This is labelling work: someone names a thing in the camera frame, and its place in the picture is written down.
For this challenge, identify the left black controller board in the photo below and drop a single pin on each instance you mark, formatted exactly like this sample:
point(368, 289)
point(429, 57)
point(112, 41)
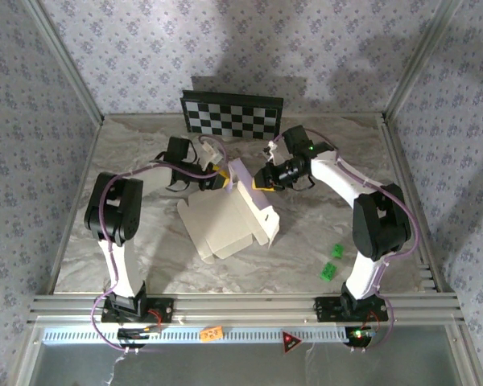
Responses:
point(137, 334)

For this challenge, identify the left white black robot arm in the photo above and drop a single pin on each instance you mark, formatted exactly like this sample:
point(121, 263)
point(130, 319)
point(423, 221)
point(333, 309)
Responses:
point(120, 265)

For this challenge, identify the orange sticker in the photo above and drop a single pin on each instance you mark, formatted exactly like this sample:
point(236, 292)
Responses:
point(211, 333)

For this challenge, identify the black controller board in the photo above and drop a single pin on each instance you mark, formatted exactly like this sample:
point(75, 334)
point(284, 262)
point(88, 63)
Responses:
point(360, 335)
point(137, 334)

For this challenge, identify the aluminium front rail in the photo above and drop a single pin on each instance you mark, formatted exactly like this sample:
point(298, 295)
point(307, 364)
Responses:
point(245, 307)

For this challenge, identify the grey metal sheet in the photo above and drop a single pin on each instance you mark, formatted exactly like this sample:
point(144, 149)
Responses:
point(225, 366)

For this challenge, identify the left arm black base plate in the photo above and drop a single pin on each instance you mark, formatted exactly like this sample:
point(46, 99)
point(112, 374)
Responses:
point(165, 311)

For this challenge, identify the red triangle sticker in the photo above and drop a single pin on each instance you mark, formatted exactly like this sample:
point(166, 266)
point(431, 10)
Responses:
point(290, 342)

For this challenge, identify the aluminium corner post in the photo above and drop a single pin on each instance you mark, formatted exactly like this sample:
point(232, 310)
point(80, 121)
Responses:
point(418, 60)
point(64, 60)

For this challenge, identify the large green tag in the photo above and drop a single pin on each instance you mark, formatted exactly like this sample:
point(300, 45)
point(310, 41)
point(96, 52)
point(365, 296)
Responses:
point(328, 271)

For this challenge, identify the right black controller board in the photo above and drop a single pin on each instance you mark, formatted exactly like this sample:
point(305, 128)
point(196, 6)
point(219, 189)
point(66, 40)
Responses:
point(360, 335)

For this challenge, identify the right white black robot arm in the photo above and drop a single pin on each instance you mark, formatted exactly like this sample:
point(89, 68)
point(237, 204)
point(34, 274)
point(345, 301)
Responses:
point(338, 181)

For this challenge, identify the aluminium side rail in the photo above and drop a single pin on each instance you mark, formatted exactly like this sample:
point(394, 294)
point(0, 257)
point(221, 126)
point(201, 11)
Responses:
point(78, 169)
point(410, 161)

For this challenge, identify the white and lilac paper box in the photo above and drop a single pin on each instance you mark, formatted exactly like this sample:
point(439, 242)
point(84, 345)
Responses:
point(225, 225)

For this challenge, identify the small green tag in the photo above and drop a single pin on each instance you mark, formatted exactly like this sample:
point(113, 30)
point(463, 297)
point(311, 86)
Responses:
point(337, 251)

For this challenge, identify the black white checkerboard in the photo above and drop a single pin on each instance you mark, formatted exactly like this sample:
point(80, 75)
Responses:
point(233, 116)

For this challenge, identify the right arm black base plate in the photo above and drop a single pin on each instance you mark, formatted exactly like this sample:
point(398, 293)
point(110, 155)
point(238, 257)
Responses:
point(326, 309)

